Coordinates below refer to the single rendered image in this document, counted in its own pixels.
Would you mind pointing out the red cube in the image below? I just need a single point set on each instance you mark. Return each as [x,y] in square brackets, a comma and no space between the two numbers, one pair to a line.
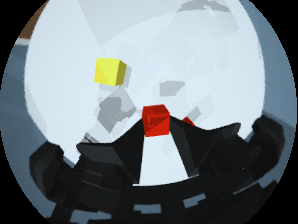
[156,120]
[188,120]

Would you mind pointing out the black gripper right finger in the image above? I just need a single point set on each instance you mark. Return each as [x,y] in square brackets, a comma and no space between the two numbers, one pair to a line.
[194,143]

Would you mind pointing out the yellow cube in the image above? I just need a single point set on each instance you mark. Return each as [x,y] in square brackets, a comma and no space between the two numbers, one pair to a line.
[109,71]

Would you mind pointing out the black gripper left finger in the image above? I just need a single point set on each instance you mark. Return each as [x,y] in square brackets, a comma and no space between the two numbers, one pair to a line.
[125,151]

